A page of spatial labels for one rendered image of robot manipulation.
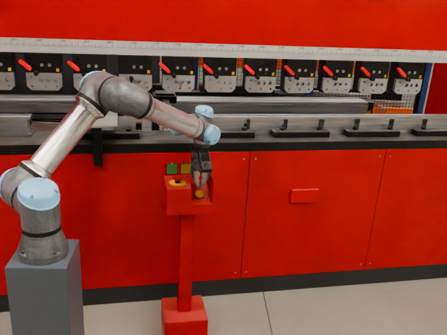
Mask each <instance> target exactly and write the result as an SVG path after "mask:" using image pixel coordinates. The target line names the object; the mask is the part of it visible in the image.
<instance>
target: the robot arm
mask: <svg viewBox="0 0 447 335"><path fill-rule="evenodd" d="M79 86H80V87H79V92H78V94H77V95H76V96H75V98H76V104H75V105H74V106H73V107H72V108H71V109H70V111H69V112H68V113H67V115H66V116H65V117H64V118H63V119H62V120H61V122H60V123H59V124H58V125H57V127H56V128H55V129H54V130H53V131H52V132H51V134H50V135H49V136H48V138H47V139H46V140H45V141H44V142H43V143H42V145H41V146H40V147H39V149H38V150H37V151H36V152H35V153H34V154H33V156H32V157H31V158H30V159H29V160H24V161H22V162H21V163H20V164H19V165H18V166H17V167H14V168H12V169H8V170H7V171H6V172H4V173H3V175H2V176H1V177H0V196H1V198H2V199H3V201H4V202H5V203H6V204H7V205H9V206H10V207H12V208H13V209H14V210H15V211H16V212H17V213H18V214H19V215H20V219H21V230H22V234H21V239H20V241H19V246H18V249H17V252H18V258H19V260H20V261H21V262H22V263H25V264H27V265H34V266H42V265H49V264H53V263H56V262H58V261H60V260H62V259H64V258H65V257H66V256H67V255H68V253H69V242H68V241H67V238H66V237H65V234H64V232H63V230H62V224H61V205H60V199H61V195H60V192H59V187H58V185H57V184H56V183H55V182H54V181H52V178H51V176H52V175H53V173H54V172H55V171H56V169H57V168H58V167H59V166H60V165H61V163H62V162H63V161H64V159H65V158H66V157H67V156H68V155H69V153H70V152H71V151H72V149H73V148H74V147H75V146H76V145H77V143H78V142H79V141H80V139H81V138H82V137H83V136H84V135H85V133H86V132H87V131H88V129H89V128H90V127H91V126H92V125H93V124H94V122H95V121H96V120H97V119H100V118H104V117H105V116H106V115H107V114H108V112H109V111H111V112H115V113H119V114H123V115H127V116H131V117H134V118H137V119H139V120H141V119H143V118H145V119H147V120H149V121H152V122H155V123H157V124H159V125H162V126H165V127H167V128H169V129H170V131H171V133H172V134H173V135H175V136H181V135H186V136H189V137H191V138H193V139H194V146H195V147H196V150H195V151H192V153H191V168H190V172H191V175H192V178H193V180H194V183H195V185H196V187H197V188H198V189H201V188H202V187H203V186H204V184H205V183H206V182H207V180H208V178H209V176H210V174H211V172H212V170H213V168H212V162H211V159H210V153H209V149H208V148H209V147H210V145H214V144H216V143H217V142H218V141H219V138H220V136H221V132H220V129H219V128H218V127H217V126H214V125H213V118H214V113H213V108H212V107H210V106H206V105H199V106H196V109H195V111H194V112H195V113H192V114H187V113H185V112H183V111H181V110H179V109H177V108H175V107H172V106H170V105H168V104H165V103H163V102H161V101H159V100H157V99H155V98H153V97H152V95H151V94H150V93H149V92H146V91H145V90H142V89H141V88H139V87H138V86H136V85H135V84H132V83H131V82H130V81H128V80H126V79H124V78H121V77H118V76H114V75H112V74H110V73H108V72H104V71H92V72H90V73H88V74H86V75H85V76H84V77H83V78H82V80H81V81H80V84H79ZM199 169H200V170H201V173H202V178H201V183H199V182H200V181H199V177H200V172H199V171H198V170H199Z"/></svg>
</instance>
